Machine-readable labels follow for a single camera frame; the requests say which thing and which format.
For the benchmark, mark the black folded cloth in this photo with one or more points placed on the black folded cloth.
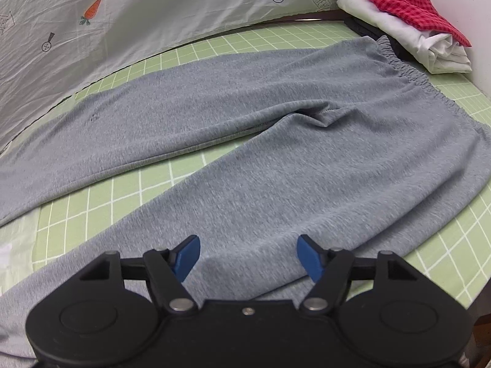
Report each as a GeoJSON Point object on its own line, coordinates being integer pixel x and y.
{"type": "Point", "coordinates": [368, 28]}

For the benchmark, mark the translucent plastic sheet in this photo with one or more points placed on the translucent plastic sheet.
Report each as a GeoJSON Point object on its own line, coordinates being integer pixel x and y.
{"type": "Point", "coordinates": [17, 230]}

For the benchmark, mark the grey sweatpants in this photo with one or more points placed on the grey sweatpants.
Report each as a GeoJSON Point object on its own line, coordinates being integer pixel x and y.
{"type": "Point", "coordinates": [268, 176]}

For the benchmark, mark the white folded cloth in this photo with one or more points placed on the white folded cloth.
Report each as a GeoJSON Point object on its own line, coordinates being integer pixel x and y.
{"type": "Point", "coordinates": [406, 34]}

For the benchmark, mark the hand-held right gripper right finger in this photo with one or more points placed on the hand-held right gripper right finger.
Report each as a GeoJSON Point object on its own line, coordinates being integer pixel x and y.
{"type": "Point", "coordinates": [310, 257]}

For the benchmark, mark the green grid mat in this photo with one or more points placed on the green grid mat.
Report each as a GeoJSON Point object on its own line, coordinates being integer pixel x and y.
{"type": "Point", "coordinates": [452, 245]}

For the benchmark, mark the grey carrot print sheet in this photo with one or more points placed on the grey carrot print sheet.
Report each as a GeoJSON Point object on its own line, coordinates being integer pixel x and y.
{"type": "Point", "coordinates": [172, 11]}

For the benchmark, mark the red checked cloth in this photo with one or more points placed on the red checked cloth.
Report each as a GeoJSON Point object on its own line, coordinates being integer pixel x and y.
{"type": "Point", "coordinates": [418, 9]}

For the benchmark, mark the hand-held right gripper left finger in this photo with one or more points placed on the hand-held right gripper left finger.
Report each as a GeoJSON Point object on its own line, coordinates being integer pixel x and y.
{"type": "Point", "coordinates": [188, 257]}

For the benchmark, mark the white paper patch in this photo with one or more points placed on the white paper patch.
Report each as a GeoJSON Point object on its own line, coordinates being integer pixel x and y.
{"type": "Point", "coordinates": [4, 257]}

